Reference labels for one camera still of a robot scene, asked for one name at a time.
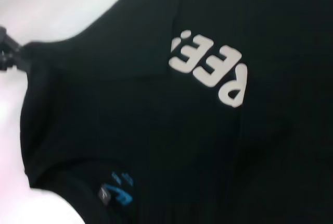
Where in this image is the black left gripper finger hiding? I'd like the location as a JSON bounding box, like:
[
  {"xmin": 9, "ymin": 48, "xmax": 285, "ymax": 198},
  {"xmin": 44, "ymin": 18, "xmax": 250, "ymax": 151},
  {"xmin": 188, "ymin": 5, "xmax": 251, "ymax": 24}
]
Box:
[
  {"xmin": 0, "ymin": 26, "xmax": 24, "ymax": 52},
  {"xmin": 0, "ymin": 51, "xmax": 27, "ymax": 72}
]

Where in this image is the black shirt with white lettering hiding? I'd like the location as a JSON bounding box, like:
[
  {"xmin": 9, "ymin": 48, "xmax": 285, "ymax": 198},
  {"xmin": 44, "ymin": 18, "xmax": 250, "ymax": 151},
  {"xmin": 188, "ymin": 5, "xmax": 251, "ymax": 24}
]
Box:
[{"xmin": 19, "ymin": 0, "xmax": 333, "ymax": 224}]

